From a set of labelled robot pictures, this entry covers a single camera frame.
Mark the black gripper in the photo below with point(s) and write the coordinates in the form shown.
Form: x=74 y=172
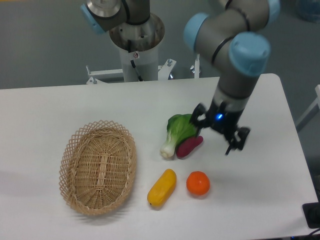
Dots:
x=223 y=116

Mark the yellow mango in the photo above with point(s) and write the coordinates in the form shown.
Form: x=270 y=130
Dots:
x=162 y=189

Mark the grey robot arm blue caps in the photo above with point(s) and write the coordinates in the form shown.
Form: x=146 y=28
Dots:
x=229 y=42

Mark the green bok choy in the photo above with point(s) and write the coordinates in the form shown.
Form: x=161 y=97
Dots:
x=179 y=128

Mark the purple sweet potato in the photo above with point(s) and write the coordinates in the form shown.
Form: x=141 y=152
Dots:
x=186 y=147

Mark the orange fruit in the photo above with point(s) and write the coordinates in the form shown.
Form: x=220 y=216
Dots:
x=198 y=183

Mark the black device at table edge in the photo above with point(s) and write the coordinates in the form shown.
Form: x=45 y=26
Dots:
x=312 y=214

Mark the woven wicker basket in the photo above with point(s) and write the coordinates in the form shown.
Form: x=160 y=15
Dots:
x=98 y=168

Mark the white bracket with bolt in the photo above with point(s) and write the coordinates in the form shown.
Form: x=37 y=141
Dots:
x=195 y=69

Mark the white frame at right edge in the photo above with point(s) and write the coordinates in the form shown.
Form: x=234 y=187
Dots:
x=310 y=112

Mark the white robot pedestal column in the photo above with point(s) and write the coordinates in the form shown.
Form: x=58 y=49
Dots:
x=138 y=47

